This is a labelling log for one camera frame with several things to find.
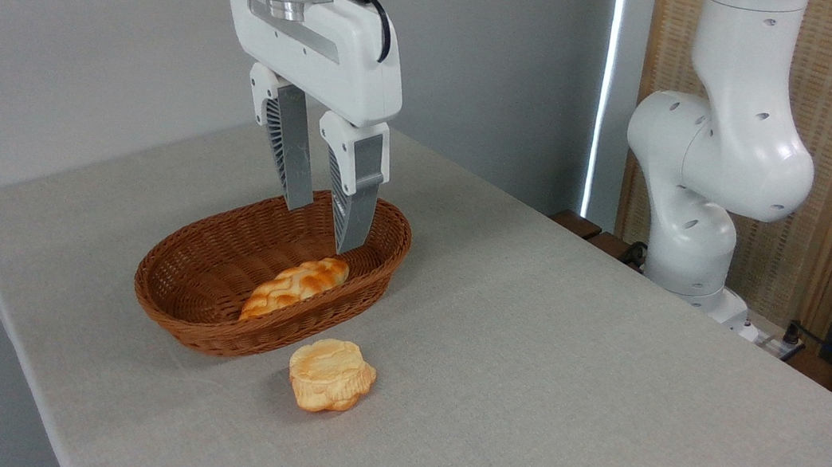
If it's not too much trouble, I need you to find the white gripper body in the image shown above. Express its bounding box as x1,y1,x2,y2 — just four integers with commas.
197,0,417,134

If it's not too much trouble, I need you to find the round flat bread bun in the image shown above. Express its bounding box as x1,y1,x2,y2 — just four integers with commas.
283,333,381,421

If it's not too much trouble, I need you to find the long braided bread loaf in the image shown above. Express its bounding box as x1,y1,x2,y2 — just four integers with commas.
238,247,351,335

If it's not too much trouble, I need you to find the grey tablecloth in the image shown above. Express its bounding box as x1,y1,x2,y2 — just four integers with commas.
0,60,832,467

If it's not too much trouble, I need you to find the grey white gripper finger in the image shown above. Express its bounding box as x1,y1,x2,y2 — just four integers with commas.
233,61,331,214
302,110,398,260

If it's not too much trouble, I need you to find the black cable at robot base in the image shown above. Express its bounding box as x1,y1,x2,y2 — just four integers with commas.
619,240,650,270

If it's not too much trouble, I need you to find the brown wooden robot platform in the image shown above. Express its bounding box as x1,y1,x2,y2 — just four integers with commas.
533,207,832,394

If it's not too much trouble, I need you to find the brown wicker oval basket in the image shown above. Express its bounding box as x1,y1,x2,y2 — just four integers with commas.
126,167,418,380

